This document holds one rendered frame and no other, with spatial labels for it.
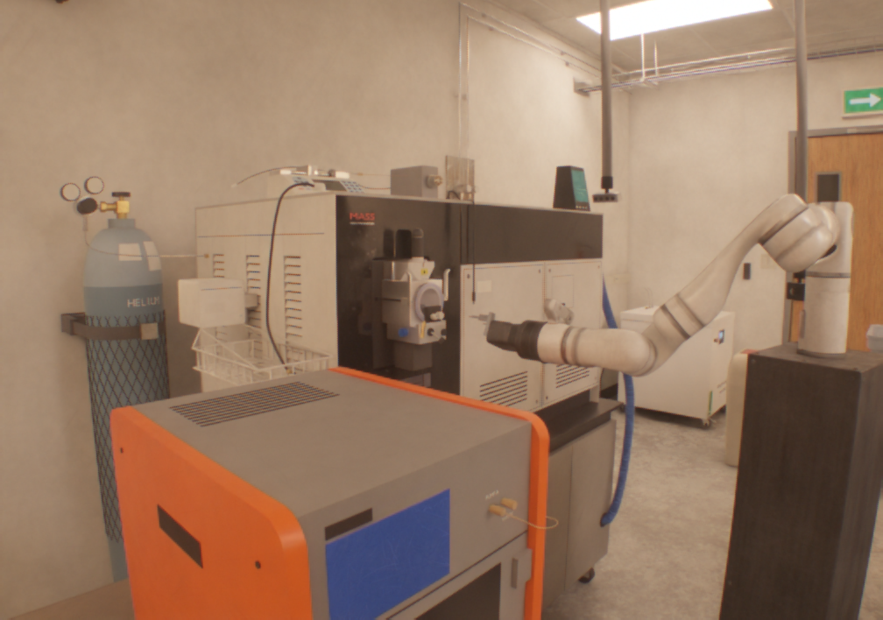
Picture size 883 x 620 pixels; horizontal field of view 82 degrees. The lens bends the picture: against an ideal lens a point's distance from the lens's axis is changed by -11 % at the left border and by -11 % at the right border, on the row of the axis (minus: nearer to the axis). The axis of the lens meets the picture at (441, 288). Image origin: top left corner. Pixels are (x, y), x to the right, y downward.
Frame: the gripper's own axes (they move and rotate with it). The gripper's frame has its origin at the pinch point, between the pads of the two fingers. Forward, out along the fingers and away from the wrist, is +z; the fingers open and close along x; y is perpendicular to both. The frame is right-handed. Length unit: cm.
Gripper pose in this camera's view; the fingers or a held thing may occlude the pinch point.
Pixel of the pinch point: (476, 320)
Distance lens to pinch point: 117.1
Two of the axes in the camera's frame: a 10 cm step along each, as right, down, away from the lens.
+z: -7.4, -0.6, 6.7
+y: -2.7, 9.4, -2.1
